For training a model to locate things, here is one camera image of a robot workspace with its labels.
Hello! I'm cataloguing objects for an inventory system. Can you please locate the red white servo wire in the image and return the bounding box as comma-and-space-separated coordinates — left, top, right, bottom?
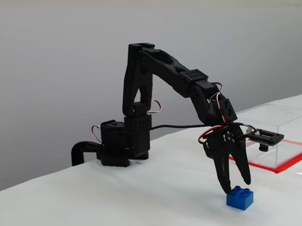
206, 83, 232, 122
89, 124, 104, 144
197, 123, 222, 146
150, 99, 165, 116

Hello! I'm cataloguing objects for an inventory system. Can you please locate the white table cloth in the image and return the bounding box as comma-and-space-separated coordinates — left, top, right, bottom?
0, 51, 302, 226

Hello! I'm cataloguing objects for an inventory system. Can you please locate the long black cable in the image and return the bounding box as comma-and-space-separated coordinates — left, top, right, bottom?
148, 115, 224, 141

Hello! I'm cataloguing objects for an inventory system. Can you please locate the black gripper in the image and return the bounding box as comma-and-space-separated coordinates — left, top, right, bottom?
198, 119, 259, 197

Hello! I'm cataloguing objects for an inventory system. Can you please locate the red tape frame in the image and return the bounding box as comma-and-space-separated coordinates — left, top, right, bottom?
241, 133, 302, 177

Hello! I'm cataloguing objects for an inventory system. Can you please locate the blue lego brick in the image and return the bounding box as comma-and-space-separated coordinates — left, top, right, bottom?
224, 184, 256, 213

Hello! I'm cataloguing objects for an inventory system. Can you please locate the black table clamp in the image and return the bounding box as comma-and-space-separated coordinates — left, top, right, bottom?
69, 139, 103, 170

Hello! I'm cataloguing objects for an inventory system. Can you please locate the black wrist camera board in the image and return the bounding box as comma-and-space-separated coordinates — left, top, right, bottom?
242, 126, 285, 155

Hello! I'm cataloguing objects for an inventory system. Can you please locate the transparent plastic box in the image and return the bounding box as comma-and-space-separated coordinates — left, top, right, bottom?
229, 99, 302, 171

